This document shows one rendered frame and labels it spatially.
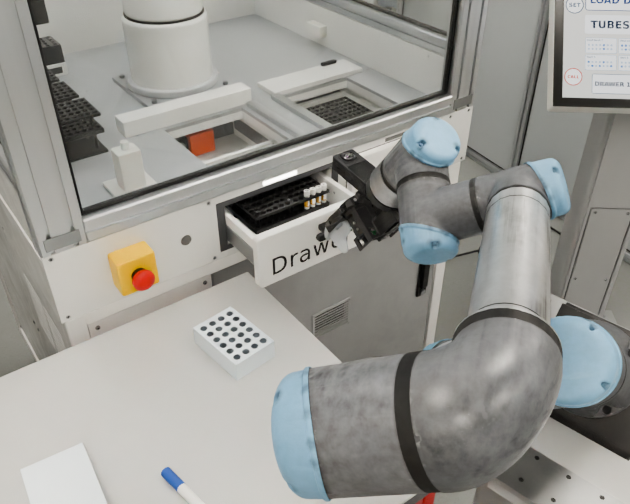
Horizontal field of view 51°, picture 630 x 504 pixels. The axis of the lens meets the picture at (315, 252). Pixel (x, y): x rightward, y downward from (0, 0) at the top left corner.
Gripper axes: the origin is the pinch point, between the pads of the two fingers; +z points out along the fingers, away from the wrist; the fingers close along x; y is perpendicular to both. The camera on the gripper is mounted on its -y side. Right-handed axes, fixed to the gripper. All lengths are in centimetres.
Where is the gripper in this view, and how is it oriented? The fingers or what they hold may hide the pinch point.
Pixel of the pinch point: (336, 229)
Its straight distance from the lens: 120.3
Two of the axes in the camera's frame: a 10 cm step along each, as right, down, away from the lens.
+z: -3.4, 3.8, 8.6
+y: 4.8, 8.6, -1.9
